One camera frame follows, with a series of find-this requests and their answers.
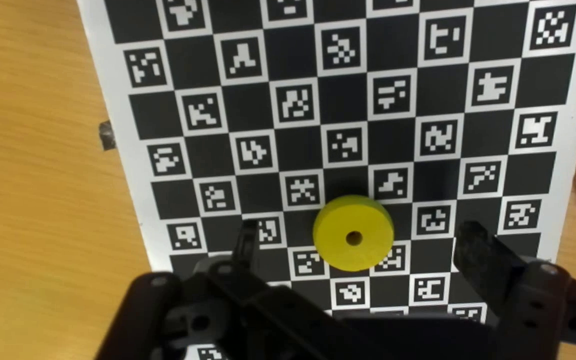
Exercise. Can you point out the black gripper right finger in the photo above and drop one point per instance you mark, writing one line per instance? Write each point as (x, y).
(535, 300)

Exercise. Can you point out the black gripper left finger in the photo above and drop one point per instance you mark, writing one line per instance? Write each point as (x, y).
(223, 310)

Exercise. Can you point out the yellow disc on checkerboard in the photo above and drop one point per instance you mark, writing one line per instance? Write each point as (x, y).
(353, 232)

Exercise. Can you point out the checkered calibration board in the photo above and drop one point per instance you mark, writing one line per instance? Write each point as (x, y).
(233, 113)

